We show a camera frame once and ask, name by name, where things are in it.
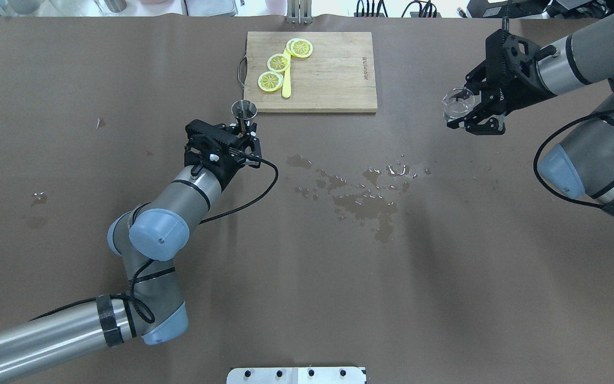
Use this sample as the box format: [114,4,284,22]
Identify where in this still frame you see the clear glass measuring cup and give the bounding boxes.
[441,87,477,123]

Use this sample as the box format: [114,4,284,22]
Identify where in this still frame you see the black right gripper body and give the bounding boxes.
[486,59,555,116]

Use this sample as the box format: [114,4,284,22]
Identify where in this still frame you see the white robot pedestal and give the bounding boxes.
[226,366,368,383]

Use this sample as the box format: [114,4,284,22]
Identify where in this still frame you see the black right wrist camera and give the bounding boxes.
[485,29,558,78]

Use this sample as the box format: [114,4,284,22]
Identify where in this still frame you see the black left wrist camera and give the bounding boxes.
[184,119,242,168]

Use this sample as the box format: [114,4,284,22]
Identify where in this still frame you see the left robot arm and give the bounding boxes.
[0,119,262,383]

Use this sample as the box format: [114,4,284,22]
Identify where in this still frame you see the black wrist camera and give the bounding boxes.
[485,29,558,78]
[184,119,242,168]

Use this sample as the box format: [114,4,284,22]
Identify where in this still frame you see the yellow plastic knife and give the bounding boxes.
[281,48,292,99]

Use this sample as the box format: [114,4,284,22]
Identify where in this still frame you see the middle lemon slice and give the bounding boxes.
[266,53,292,74]

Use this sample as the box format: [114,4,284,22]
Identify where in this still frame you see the aluminium frame post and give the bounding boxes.
[286,0,313,25]

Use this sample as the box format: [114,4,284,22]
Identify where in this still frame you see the steel double jigger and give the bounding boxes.
[231,100,257,135]

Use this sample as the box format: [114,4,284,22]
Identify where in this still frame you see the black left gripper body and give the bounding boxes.
[200,135,261,187]

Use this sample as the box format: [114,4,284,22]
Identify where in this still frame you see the far lemon slice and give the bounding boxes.
[286,37,314,59]

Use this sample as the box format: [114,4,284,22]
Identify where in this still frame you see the bamboo cutting board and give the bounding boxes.
[244,31,378,114]

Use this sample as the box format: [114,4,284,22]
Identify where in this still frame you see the lemon slice near handle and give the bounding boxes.
[257,71,284,93]

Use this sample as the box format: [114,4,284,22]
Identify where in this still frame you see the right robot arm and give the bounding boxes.
[443,2,614,217]

